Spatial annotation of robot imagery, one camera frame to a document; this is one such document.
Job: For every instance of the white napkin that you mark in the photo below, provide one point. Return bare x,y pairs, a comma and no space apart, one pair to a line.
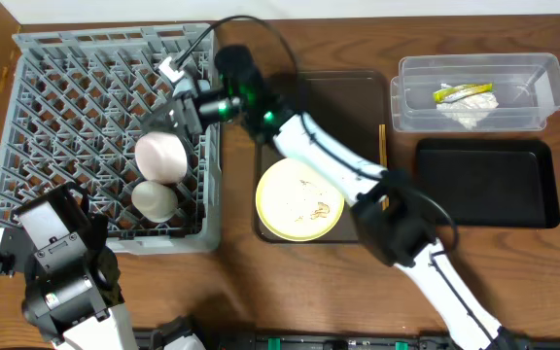
469,111

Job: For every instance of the white cup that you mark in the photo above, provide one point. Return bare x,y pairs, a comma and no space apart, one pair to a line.
156,202

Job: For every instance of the grey dishwasher rack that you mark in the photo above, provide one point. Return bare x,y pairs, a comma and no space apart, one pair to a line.
75,114

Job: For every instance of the brown serving tray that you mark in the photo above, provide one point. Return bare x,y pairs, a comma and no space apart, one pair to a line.
350,106

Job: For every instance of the clear plastic bin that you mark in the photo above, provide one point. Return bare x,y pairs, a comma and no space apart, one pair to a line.
526,85

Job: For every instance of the black tray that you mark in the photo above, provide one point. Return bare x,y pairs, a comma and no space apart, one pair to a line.
490,183

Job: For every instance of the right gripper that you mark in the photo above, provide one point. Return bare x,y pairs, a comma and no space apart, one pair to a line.
164,119

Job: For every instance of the green yellow snack wrapper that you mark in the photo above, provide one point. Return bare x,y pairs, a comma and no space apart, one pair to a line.
453,94

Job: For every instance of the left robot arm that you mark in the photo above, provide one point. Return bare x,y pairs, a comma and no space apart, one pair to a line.
72,293

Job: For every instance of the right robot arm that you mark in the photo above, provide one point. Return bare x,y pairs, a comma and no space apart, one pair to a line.
385,207

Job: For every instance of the pink bowl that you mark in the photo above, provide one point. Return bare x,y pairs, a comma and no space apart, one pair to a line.
161,157

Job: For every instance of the yellow plate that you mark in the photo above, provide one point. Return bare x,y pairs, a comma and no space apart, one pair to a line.
295,203

